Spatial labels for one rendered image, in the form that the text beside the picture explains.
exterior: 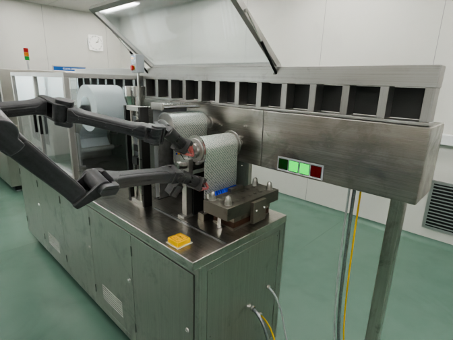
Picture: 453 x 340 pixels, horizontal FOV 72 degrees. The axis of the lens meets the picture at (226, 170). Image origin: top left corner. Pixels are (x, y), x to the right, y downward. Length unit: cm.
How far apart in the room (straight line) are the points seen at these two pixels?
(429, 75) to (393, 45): 250
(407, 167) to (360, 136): 21
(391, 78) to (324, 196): 300
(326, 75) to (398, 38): 240
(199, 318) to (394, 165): 100
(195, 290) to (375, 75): 112
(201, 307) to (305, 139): 88
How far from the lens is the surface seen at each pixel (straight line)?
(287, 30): 441
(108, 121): 136
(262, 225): 157
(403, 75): 137
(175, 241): 136
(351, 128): 142
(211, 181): 156
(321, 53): 412
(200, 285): 135
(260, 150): 167
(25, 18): 696
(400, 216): 161
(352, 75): 142
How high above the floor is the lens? 158
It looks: 16 degrees down
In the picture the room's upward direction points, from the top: 2 degrees clockwise
